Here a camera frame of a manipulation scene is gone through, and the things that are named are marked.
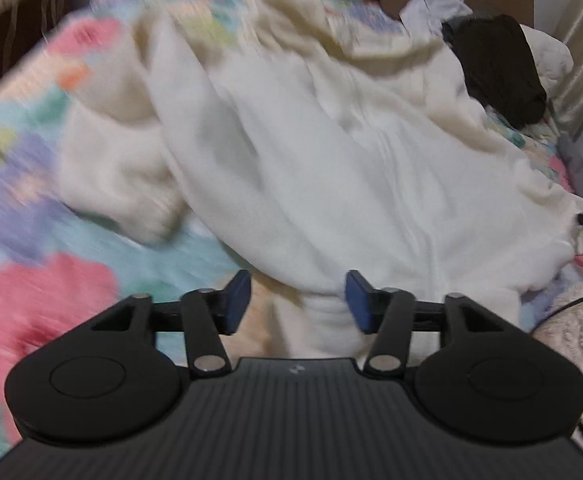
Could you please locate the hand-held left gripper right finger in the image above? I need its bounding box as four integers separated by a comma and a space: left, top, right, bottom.
344, 269, 505, 377

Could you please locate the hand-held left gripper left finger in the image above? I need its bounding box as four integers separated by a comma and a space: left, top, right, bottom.
89, 269, 253, 380

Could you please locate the cream fleece garment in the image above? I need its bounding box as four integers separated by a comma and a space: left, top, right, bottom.
59, 0, 583, 357

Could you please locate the person's fuzzy pink clothing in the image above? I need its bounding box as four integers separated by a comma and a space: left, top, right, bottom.
529, 277, 583, 461

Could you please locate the black garment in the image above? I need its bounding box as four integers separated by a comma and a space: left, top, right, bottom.
441, 14, 548, 127

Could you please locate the floral quilt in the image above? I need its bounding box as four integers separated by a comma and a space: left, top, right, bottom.
0, 0, 583, 463

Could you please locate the white cloth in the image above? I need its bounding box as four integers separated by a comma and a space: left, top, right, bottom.
399, 0, 475, 37

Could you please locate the dark wooden desk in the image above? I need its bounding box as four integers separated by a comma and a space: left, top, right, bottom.
0, 0, 95, 108

